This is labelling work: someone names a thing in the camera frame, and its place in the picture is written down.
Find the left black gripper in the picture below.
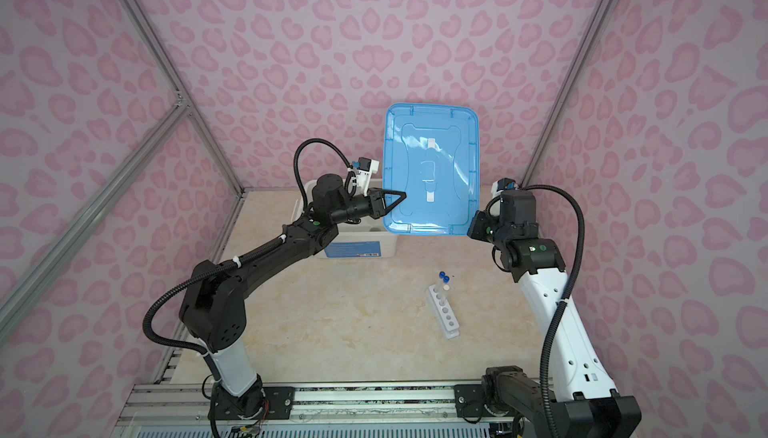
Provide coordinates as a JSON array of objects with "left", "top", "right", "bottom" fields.
[{"left": 331, "top": 188, "right": 407, "bottom": 228}]

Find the blue plastic bin lid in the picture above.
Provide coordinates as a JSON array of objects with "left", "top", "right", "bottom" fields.
[{"left": 382, "top": 103, "right": 480, "bottom": 236}]

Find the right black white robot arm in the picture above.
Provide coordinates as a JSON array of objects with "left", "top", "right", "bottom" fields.
[{"left": 468, "top": 181, "right": 642, "bottom": 437}]

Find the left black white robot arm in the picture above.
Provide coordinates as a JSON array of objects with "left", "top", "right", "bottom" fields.
[{"left": 180, "top": 174, "right": 407, "bottom": 399}]

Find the white plastic storage bin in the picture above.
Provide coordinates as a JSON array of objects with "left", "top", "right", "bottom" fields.
[{"left": 315, "top": 217, "right": 397, "bottom": 259}]

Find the white test tube rack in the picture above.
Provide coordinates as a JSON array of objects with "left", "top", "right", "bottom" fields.
[{"left": 426, "top": 284, "right": 460, "bottom": 340}]

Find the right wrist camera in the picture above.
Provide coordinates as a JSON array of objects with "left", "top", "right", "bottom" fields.
[{"left": 491, "top": 178, "right": 517, "bottom": 197}]

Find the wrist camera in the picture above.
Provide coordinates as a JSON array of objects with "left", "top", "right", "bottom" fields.
[
  {"left": 491, "top": 178, "right": 517, "bottom": 197},
  {"left": 346, "top": 157, "right": 380, "bottom": 196}
]

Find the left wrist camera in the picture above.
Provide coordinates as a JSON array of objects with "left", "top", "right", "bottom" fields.
[{"left": 346, "top": 157, "right": 380, "bottom": 196}]

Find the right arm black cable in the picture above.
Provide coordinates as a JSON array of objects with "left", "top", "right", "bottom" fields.
[{"left": 484, "top": 184, "right": 586, "bottom": 438}]

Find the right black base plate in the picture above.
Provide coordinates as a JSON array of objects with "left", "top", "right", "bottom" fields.
[{"left": 453, "top": 380, "right": 541, "bottom": 421}]

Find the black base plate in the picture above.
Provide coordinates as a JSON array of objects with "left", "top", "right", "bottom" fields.
[
  {"left": 208, "top": 384, "right": 296, "bottom": 421},
  {"left": 453, "top": 380, "right": 541, "bottom": 421}
]

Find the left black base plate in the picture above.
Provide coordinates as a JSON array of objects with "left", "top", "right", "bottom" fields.
[{"left": 208, "top": 384, "right": 296, "bottom": 421}]

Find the aluminium mounting rail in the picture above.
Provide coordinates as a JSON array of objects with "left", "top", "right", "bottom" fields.
[{"left": 110, "top": 377, "right": 637, "bottom": 438}]

